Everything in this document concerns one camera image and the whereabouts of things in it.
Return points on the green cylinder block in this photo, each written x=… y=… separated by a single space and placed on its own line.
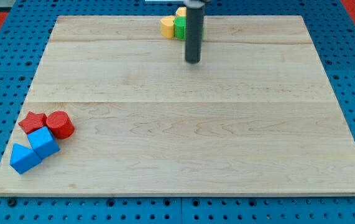
x=179 y=27

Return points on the yellow rounded block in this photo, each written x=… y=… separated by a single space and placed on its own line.
x=167 y=27

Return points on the yellow block behind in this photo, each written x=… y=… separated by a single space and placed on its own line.
x=181 y=12

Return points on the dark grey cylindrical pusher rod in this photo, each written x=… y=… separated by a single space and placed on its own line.
x=194 y=30

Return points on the red cylinder block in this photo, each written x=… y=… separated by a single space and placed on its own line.
x=60 y=124

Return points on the blue cube block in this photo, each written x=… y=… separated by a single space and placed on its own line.
x=43 y=143

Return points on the red star block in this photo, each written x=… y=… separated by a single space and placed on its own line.
x=33 y=122

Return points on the blue triangular block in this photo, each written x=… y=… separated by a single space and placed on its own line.
x=23 y=158

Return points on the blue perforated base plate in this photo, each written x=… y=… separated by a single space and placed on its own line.
x=23 y=38

